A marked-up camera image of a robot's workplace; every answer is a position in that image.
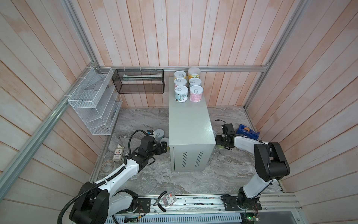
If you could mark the orange yellow label can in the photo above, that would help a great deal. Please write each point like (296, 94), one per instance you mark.
(194, 72)

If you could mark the small printed carton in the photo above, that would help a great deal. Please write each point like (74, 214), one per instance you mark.
(118, 153)

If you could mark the light pink label can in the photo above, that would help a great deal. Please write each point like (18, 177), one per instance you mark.
(196, 93)

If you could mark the white wire mesh shelf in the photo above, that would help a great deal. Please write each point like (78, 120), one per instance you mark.
(95, 102)

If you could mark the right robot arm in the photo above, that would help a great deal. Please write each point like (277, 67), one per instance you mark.
(270, 164)

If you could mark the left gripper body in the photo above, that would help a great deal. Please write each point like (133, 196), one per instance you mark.
(156, 150)

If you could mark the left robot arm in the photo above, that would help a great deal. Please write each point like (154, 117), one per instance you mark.
(97, 201)

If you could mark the blue plastic block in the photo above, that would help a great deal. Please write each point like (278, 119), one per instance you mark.
(244, 130)

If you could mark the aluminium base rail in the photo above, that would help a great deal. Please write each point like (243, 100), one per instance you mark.
(270, 208)

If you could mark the clear tape roll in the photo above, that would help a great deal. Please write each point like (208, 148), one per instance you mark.
(107, 167)

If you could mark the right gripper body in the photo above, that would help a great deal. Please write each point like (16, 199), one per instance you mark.
(220, 140)

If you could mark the teal label can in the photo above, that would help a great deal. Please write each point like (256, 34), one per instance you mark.
(159, 134)
(194, 81)

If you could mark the grey metal cabinet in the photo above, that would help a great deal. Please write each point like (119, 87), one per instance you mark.
(191, 138)

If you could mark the black mesh wall basket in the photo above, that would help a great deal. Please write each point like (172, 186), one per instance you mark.
(139, 81)

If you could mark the blue label can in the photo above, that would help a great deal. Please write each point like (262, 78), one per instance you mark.
(181, 93)

